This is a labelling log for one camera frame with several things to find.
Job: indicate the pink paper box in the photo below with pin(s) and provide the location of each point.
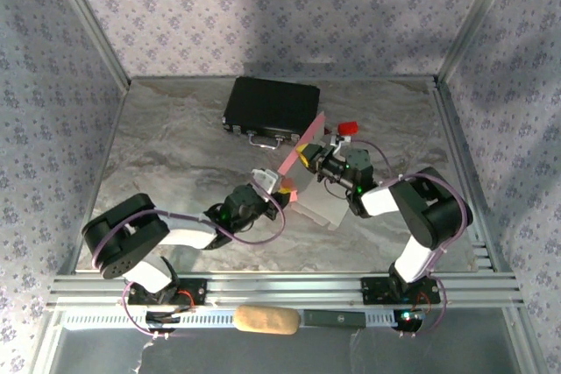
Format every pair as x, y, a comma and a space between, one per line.
315, 203

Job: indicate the small LED circuit board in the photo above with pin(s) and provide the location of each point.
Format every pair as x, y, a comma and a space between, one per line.
407, 317

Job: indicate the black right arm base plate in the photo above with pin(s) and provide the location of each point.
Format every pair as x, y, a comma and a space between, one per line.
372, 291

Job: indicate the red block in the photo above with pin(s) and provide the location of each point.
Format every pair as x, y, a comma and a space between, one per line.
348, 128

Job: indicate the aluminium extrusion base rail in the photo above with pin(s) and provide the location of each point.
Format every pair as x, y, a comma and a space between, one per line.
285, 288

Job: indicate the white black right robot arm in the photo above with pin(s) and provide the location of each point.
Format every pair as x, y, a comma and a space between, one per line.
438, 212

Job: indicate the aluminium corner post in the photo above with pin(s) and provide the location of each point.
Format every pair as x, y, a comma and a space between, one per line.
477, 19
87, 19

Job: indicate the tan oblong pad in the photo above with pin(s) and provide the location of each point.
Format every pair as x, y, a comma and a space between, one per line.
266, 319

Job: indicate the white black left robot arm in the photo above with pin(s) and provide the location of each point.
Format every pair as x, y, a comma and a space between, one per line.
188, 234

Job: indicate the aluminium side rail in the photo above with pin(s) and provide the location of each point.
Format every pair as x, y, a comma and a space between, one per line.
100, 172
462, 172

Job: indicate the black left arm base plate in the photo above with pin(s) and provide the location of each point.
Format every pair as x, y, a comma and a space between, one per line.
199, 291

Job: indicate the black flat bar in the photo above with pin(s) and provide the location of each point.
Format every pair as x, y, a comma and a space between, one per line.
335, 319

